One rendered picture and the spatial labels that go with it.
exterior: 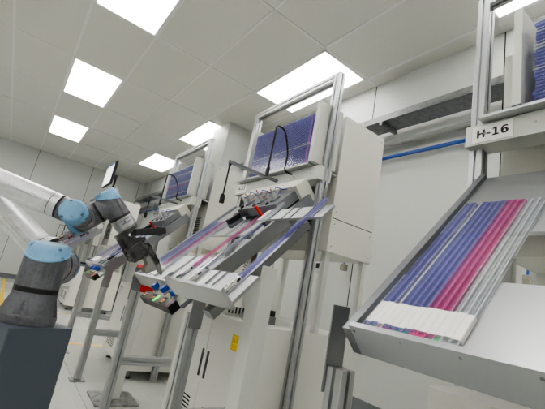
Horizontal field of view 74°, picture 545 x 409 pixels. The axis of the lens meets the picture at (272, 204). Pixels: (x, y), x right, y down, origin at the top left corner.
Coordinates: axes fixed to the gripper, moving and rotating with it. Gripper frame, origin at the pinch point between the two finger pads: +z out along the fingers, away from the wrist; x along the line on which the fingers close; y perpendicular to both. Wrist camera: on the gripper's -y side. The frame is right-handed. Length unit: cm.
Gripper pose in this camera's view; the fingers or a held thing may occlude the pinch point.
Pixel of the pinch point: (160, 270)
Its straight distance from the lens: 144.4
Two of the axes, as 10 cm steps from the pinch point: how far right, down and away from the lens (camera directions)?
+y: -6.8, 5.0, -5.5
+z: 4.4, 8.6, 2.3
